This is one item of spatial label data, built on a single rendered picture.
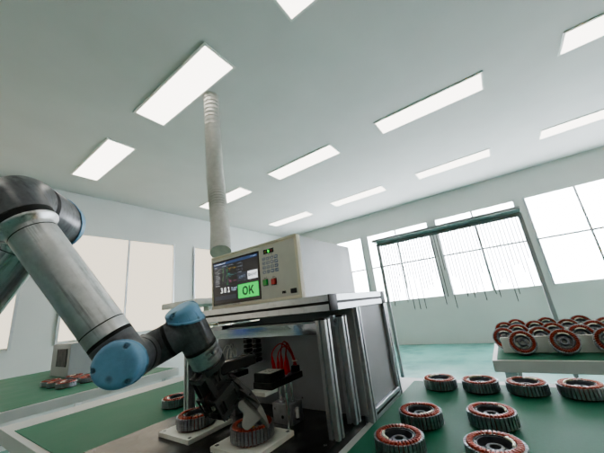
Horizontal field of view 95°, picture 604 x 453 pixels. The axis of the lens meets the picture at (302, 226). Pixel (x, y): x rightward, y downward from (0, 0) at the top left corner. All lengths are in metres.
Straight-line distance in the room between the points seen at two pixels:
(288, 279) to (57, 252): 0.57
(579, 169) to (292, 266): 6.88
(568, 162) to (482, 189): 1.45
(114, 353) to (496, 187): 7.13
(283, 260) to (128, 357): 0.52
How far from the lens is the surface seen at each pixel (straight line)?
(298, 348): 1.05
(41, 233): 0.68
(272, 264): 0.95
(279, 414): 0.99
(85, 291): 0.62
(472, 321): 7.05
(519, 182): 7.30
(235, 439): 0.86
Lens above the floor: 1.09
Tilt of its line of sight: 16 degrees up
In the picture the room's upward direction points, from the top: 7 degrees counter-clockwise
